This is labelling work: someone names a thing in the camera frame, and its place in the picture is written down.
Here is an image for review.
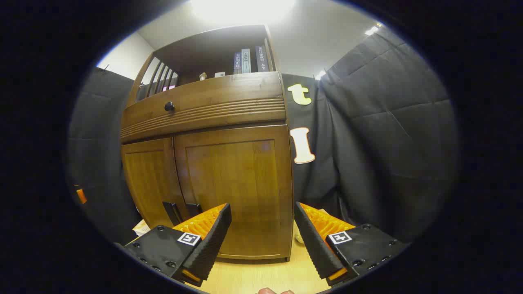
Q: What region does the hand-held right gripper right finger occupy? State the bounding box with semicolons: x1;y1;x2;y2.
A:
294;202;409;288

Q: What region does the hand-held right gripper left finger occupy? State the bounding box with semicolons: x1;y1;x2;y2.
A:
123;203;232;287

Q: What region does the wooden shoe cabinet door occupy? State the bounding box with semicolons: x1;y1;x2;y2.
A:
174;125;294;262
121;138;189;229

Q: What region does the wooden double-door shoe cabinet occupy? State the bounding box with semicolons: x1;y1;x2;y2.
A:
121;24;295;264

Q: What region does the black backdrop cloth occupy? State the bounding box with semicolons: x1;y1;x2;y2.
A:
67;27;458;245

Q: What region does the wooden drawer with black knob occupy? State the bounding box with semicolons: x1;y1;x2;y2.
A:
121;72;286;143

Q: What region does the black upright book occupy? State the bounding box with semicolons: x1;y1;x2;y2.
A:
255;45;269;73

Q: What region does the long ceiling light panel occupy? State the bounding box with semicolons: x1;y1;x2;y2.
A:
190;0;297;24

